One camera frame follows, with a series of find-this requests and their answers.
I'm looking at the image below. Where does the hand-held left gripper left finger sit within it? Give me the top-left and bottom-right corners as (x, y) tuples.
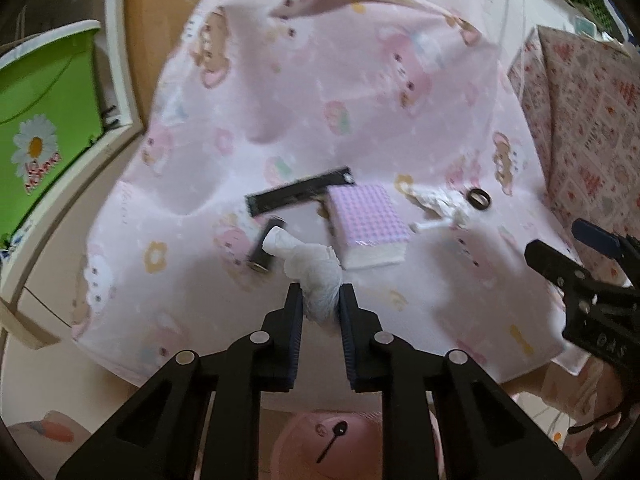
(55, 282), (306, 480)

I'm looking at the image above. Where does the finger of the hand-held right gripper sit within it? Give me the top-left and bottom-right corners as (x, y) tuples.
(525, 239), (592, 292)
(571, 218), (640, 287)

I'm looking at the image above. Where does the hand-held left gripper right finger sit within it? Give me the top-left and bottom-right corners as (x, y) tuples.
(337, 284), (583, 480)

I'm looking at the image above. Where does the white tissue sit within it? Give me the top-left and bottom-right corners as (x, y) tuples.
(262, 226), (346, 322)

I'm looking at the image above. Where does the black strip wrapper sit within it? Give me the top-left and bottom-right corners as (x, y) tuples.
(245, 166), (356, 220)

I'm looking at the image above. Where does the pink trash bin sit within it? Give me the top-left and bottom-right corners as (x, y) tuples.
(272, 407), (388, 480)

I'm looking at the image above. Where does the black cylinder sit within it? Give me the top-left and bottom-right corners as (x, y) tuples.
(246, 216), (287, 275)

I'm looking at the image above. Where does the black spoon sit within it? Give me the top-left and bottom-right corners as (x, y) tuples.
(315, 421), (349, 463)

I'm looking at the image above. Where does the red patterned quilted mat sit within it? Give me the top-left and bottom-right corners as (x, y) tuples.
(507, 25), (640, 291)

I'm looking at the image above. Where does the crumpled white wrapper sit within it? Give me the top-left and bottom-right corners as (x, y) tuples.
(407, 185), (476, 233)

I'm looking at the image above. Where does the pink bear printed blanket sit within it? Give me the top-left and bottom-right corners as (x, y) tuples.
(70, 0), (593, 386)

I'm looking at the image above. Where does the white orange slipper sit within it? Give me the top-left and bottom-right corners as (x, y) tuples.
(7, 409), (83, 445)

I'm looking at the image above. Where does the white shelf unit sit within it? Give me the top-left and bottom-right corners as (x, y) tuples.
(0, 0), (148, 351)

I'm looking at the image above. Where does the green daisy storage box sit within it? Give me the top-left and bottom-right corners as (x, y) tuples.
(0, 20), (108, 246)

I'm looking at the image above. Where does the brown wooden panel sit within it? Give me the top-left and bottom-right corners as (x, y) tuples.
(124, 0), (221, 121)

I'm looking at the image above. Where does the black ring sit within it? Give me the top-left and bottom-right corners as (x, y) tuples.
(465, 187), (492, 211)

